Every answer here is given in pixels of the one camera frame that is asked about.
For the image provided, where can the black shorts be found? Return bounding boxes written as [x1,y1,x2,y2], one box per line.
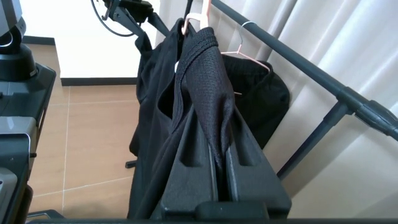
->
[221,54,291,150]

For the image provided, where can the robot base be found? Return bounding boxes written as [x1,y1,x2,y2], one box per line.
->
[0,0,65,222]

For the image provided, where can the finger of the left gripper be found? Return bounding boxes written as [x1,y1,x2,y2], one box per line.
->
[147,12,171,37]
[112,6,147,40]

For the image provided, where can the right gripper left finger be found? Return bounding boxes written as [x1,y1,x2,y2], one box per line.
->
[160,111,219,219]

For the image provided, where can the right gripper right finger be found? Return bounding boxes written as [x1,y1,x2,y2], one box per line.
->
[225,107,292,219]

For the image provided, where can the black garment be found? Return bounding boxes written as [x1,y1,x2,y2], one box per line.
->
[127,17,238,219]

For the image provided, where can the black clothes rack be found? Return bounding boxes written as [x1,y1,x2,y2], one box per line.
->
[124,0,398,181]

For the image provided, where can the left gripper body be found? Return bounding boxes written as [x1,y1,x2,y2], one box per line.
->
[102,0,155,23]

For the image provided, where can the black cable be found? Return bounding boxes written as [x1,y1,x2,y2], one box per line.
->
[90,0,137,38]

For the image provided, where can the pink clothes hanger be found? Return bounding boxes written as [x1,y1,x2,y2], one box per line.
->
[181,0,213,35]
[220,21,271,96]

